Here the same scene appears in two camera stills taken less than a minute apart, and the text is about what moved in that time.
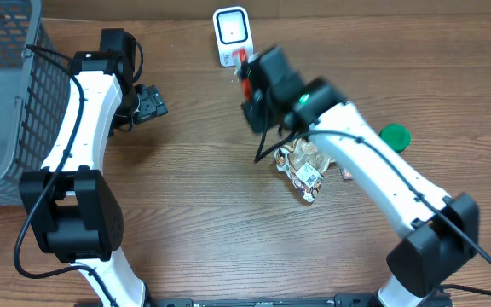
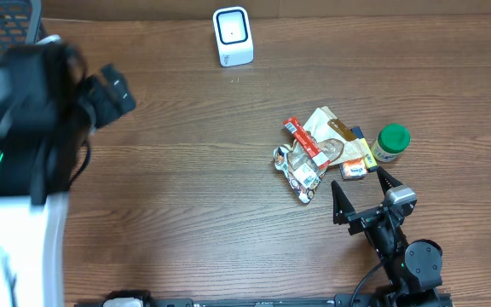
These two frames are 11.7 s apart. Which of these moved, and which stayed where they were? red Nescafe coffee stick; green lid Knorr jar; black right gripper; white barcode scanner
Moved: black right gripper; red Nescafe coffee stick
Stayed: white barcode scanner; green lid Knorr jar
